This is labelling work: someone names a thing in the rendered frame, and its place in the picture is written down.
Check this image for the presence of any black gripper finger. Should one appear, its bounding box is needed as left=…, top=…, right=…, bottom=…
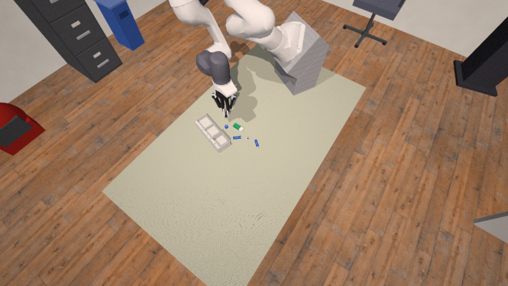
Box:
left=212, top=93, right=226, bottom=116
left=224, top=95, right=236, bottom=117

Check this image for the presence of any green and white eraser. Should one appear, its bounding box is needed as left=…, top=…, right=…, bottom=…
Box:
left=233, top=123, right=244, bottom=132

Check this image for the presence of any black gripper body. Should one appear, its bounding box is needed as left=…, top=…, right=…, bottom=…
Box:
left=216, top=90, right=225, bottom=100

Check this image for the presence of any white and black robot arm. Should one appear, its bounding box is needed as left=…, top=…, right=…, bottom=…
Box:
left=169, top=0, right=306, bottom=98

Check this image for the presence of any grey three-compartment bin rack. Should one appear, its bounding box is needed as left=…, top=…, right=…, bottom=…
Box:
left=194, top=114, right=231, bottom=153

